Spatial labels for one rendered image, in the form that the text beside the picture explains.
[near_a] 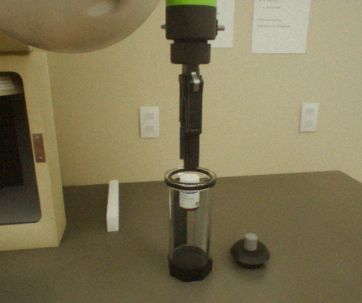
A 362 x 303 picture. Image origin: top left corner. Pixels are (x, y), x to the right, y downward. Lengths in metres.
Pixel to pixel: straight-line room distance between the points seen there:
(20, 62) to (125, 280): 0.51
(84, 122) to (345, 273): 0.92
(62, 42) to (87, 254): 0.71
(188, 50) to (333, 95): 0.92
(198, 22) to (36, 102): 0.40
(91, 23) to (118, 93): 1.02
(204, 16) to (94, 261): 0.58
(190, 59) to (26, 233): 0.58
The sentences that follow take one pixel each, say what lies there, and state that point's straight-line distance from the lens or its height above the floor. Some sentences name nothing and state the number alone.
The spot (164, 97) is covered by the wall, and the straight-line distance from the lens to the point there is 1.20.
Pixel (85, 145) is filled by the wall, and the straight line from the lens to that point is 1.24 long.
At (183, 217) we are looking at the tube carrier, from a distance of 0.67.
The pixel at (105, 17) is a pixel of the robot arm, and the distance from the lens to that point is 0.18.
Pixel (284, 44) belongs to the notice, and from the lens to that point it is 1.31.
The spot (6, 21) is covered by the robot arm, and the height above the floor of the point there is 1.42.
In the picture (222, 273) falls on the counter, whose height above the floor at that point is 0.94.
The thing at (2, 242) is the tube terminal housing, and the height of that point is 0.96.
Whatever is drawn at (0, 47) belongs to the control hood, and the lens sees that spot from 0.76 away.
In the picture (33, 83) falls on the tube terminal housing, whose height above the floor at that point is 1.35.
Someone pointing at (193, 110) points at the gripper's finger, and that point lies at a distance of 0.58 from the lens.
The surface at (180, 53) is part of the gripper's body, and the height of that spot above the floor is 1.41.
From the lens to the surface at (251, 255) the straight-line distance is 0.78.
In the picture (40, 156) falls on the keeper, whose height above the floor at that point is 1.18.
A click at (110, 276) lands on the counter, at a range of 0.78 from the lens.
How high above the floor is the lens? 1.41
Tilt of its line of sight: 17 degrees down
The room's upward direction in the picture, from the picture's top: straight up
